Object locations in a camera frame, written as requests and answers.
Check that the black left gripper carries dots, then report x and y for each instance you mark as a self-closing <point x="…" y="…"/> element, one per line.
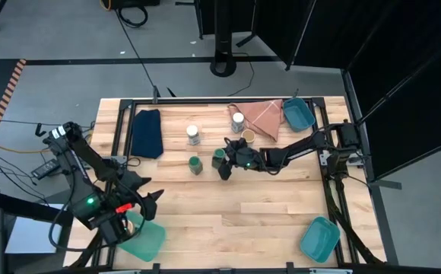
<point x="110" y="198"/>

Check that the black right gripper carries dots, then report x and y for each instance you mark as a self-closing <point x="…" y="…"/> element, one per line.
<point x="248" y="158"/>

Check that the green-lid spice jar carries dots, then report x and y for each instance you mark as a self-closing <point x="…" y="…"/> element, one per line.
<point x="217" y="155"/>
<point x="195" y="164"/>

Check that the white-lid spice jar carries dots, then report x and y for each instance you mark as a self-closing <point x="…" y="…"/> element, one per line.
<point x="238" y="121"/>
<point x="192" y="133"/>

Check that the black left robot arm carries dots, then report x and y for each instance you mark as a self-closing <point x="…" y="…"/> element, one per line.
<point x="78" y="146"/>

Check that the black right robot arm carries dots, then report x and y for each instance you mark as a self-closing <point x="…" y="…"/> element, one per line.
<point x="304" y="146"/>

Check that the red tag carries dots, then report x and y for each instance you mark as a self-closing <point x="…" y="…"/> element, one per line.
<point x="124" y="208"/>

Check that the teal plastic bin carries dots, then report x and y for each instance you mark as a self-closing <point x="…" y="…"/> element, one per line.
<point x="298" y="114"/>
<point x="319" y="239"/>
<point x="148" y="243"/>

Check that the pink folded cloth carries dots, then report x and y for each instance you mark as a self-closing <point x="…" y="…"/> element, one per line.
<point x="262" y="118"/>

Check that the navy blue folded cloth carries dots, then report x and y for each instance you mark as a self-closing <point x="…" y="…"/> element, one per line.
<point x="146" y="133"/>

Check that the black power adapter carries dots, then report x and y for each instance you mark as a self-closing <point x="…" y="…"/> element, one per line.
<point x="45" y="169"/>

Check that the white flat board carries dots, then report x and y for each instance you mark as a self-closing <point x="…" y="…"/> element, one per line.
<point x="30" y="236"/>

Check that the black side table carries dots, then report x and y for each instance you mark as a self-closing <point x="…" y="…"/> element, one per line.
<point x="23" y="207"/>

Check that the black tower device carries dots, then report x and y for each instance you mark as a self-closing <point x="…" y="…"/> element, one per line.
<point x="223" y="30"/>

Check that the black partition panel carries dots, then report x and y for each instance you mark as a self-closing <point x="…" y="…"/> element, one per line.
<point x="243" y="15"/>
<point x="277" y="23"/>
<point x="357" y="30"/>
<point x="414" y="114"/>

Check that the grey partition foot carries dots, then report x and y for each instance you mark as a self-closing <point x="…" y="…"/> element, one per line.
<point x="386" y="184"/>

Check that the orange black hazard tape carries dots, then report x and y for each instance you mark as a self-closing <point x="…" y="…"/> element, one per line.
<point x="7" y="95"/>

